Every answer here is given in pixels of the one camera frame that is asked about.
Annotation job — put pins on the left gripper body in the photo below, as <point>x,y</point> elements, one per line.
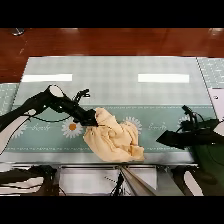
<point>83,116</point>

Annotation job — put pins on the cream yellow shirt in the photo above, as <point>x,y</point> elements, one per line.
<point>113,140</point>

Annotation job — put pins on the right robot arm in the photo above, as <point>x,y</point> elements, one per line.
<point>196,136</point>

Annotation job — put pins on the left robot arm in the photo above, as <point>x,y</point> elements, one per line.
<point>40,100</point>

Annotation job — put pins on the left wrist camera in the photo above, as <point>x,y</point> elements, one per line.
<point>82,94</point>

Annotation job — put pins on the silver frame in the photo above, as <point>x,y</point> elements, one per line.
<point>140,187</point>

